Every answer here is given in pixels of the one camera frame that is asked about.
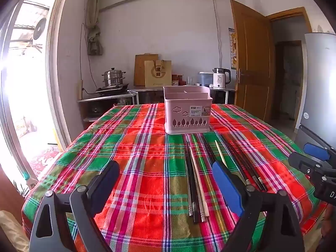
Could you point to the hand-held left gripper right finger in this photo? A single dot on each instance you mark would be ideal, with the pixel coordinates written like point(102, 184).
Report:
point(227, 186)

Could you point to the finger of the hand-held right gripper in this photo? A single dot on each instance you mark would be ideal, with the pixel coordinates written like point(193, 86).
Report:
point(304, 162)
point(316, 151)

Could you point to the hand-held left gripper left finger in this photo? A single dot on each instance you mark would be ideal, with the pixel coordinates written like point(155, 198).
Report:
point(105, 182)

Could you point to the pink plastic utensil basket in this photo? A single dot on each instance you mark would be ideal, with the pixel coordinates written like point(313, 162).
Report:
point(187, 115)

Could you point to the plaid tablecloth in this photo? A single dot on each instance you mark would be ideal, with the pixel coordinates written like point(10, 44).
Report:
point(147, 168)

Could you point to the red patterned floor mat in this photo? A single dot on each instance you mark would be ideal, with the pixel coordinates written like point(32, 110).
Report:
point(44, 161)

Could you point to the grey refrigerator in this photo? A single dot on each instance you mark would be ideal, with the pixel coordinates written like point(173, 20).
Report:
point(319, 84)

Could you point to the small metal shelf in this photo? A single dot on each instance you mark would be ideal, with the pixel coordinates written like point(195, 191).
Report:
point(105, 98)

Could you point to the black induction cooker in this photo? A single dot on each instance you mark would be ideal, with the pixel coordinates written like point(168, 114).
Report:
point(111, 89)

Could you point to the steel steamer pot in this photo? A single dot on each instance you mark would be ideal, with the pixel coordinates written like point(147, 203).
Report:
point(113, 78)

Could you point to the metal door lock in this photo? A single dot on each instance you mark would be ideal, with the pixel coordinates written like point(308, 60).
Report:
point(241, 75)

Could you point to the white electric kettle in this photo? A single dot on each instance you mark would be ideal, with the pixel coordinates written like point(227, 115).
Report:
point(219, 80)

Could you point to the drinking glass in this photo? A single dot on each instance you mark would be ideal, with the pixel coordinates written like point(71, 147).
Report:
point(190, 81)

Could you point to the wooden door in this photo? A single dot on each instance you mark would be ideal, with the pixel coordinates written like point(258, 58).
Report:
point(252, 57)

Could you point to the red lidded jar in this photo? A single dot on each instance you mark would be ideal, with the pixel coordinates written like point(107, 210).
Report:
point(174, 80)

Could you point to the wooden cutting board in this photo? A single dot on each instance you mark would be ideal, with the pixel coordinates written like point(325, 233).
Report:
point(139, 68)

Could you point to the beige paper bag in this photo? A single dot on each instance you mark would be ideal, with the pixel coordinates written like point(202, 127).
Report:
point(158, 73)

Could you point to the tied beige curtain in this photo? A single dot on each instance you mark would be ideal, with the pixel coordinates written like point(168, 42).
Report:
point(94, 31)

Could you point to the outdoor fan unit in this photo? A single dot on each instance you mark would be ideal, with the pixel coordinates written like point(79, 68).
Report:
point(39, 29)

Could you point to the wall power strip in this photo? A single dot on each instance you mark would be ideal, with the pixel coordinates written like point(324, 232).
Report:
point(80, 90)

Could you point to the wall poster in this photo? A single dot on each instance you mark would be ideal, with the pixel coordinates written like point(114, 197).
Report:
point(233, 50)

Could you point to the wooden door frame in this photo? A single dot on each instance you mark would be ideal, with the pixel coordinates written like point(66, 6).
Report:
point(288, 13)

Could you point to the white wall pipe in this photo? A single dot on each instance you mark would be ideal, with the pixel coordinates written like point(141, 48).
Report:
point(126, 4)

